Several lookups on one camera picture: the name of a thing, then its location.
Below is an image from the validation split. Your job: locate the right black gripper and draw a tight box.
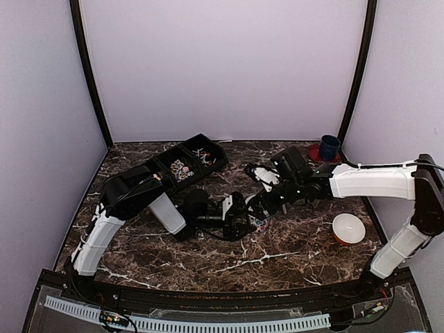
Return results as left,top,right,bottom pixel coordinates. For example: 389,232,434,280
244,177,304,221

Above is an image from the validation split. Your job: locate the clear plastic cup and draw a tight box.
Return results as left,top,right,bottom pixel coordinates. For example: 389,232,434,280
248,216,270,233

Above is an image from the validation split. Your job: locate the black three-compartment candy tray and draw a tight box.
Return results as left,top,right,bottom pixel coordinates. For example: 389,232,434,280
144,134,228,196

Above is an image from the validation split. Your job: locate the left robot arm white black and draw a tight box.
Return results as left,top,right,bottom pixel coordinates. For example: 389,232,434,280
65,166,255,302

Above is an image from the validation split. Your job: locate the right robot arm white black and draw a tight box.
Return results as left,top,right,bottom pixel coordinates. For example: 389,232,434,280
244,152,443,301

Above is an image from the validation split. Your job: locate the stick candies pile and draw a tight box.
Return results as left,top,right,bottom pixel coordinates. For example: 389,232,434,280
192,148,217,167

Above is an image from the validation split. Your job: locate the red plate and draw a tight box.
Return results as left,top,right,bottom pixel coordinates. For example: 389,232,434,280
308,144,341,163

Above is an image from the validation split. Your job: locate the blue mug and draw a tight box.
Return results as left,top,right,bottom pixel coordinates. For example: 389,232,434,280
318,135,341,162

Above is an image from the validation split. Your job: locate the swirl lollipops pile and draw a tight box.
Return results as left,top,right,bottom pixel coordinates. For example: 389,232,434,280
170,160,195,182

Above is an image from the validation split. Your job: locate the orange white bowl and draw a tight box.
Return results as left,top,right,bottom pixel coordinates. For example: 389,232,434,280
332,213,366,246

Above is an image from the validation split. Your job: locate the right circuit board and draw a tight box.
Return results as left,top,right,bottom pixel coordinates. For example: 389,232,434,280
360,302,387,317

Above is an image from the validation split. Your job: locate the circuit board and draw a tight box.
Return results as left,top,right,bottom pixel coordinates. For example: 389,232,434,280
99,310,129,327
360,302,387,317

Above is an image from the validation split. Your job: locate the left circuit board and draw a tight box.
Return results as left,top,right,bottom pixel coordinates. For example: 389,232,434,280
99,310,129,327

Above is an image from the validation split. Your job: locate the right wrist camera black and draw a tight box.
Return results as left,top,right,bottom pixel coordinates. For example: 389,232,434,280
271,146,314,184

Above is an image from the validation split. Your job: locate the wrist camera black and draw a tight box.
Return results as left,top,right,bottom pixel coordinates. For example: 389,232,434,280
271,146,314,184
182,189,209,219

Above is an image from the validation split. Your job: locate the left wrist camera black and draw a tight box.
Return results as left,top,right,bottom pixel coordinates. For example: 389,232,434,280
182,189,209,219

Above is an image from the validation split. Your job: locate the black front table rail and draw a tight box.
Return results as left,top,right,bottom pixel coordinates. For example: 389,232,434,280
57,267,413,313

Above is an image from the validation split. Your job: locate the white slotted cable duct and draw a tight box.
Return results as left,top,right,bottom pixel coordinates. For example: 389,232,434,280
43,296,331,332

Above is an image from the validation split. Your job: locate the right black frame post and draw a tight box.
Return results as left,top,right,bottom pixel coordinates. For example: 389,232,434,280
338,0,377,144

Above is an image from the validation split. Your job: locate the black frame post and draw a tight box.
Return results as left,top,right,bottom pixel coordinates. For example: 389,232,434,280
69,0,114,149
338,0,377,144

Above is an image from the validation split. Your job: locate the left black frame post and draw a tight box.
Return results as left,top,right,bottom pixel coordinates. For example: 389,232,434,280
69,0,114,149

